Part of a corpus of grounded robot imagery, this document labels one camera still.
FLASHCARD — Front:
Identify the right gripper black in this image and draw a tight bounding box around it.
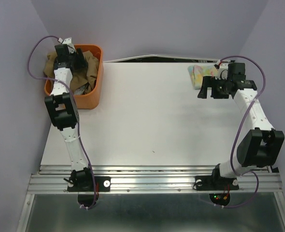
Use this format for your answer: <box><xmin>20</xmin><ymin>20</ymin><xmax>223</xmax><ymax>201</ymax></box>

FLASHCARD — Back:
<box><xmin>197</xmin><ymin>75</ymin><xmax>230</xmax><ymax>99</ymax></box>

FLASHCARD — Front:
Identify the pastel floral skirt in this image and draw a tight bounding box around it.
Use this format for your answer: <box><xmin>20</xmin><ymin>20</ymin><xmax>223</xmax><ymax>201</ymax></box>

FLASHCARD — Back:
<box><xmin>187</xmin><ymin>64</ymin><xmax>217</xmax><ymax>89</ymax></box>

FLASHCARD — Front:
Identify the khaki brown skirt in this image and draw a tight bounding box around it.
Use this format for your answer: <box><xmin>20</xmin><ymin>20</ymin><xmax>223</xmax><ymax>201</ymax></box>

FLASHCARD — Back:
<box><xmin>44</xmin><ymin>51</ymin><xmax>100</xmax><ymax>94</ymax></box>

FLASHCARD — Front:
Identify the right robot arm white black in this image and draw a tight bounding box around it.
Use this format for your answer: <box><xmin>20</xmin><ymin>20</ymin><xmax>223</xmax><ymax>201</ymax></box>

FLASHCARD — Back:
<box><xmin>195</xmin><ymin>61</ymin><xmax>285</xmax><ymax>189</ymax></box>

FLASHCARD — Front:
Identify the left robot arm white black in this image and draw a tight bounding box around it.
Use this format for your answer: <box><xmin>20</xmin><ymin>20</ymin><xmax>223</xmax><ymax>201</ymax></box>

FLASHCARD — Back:
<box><xmin>44</xmin><ymin>43</ymin><xmax>95</xmax><ymax>192</ymax></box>

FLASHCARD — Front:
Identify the white patterned garment in basket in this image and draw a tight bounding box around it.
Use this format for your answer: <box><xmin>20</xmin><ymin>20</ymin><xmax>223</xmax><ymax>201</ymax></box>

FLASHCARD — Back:
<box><xmin>74</xmin><ymin>83</ymin><xmax>89</xmax><ymax>95</ymax></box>

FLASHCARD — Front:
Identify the orange plastic basket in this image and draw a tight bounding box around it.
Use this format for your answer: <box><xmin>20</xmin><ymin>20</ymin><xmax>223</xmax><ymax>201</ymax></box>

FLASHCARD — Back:
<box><xmin>43</xmin><ymin>43</ymin><xmax>104</xmax><ymax>110</ymax></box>

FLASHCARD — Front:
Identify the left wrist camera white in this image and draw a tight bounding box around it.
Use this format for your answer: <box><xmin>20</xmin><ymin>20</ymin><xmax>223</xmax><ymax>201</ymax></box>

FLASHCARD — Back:
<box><xmin>62</xmin><ymin>37</ymin><xmax>76</xmax><ymax>54</ymax></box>

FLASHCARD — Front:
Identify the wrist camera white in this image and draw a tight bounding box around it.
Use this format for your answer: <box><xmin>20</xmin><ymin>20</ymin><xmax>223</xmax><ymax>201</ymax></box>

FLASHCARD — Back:
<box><xmin>216</xmin><ymin>63</ymin><xmax>228</xmax><ymax>80</ymax></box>
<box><xmin>62</xmin><ymin>37</ymin><xmax>76</xmax><ymax>54</ymax></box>

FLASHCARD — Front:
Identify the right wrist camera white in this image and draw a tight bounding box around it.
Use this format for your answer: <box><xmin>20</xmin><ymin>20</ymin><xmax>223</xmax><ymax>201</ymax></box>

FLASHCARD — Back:
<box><xmin>216</xmin><ymin>63</ymin><xmax>228</xmax><ymax>80</ymax></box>

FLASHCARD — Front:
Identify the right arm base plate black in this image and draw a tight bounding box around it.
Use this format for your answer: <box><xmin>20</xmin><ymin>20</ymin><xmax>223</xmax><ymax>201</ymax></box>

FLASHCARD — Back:
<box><xmin>193</xmin><ymin>175</ymin><xmax>239</xmax><ymax>192</ymax></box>

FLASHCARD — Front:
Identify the aluminium right side rail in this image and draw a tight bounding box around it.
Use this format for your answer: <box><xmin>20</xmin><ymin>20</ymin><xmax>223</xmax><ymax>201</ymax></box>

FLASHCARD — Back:
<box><xmin>228</xmin><ymin>60</ymin><xmax>266</xmax><ymax>170</ymax></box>

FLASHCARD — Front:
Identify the aluminium front rail frame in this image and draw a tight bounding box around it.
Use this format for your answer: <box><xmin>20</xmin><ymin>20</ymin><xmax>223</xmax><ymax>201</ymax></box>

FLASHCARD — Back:
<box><xmin>27</xmin><ymin>165</ymin><xmax>283</xmax><ymax>194</ymax></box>

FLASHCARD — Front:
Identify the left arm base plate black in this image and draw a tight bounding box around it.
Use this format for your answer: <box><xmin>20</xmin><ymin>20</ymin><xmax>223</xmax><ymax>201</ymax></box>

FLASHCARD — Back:
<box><xmin>67</xmin><ymin>176</ymin><xmax>111</xmax><ymax>192</ymax></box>

